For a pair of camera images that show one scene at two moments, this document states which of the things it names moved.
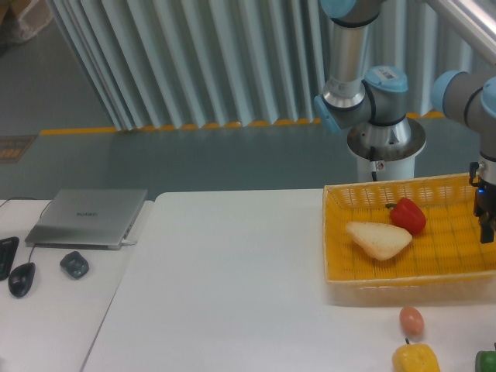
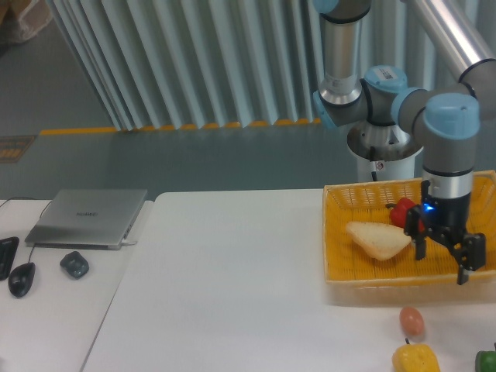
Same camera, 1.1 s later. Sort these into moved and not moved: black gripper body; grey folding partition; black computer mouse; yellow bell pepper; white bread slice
Moved: black gripper body
Not moved: black computer mouse; yellow bell pepper; white bread slice; grey folding partition
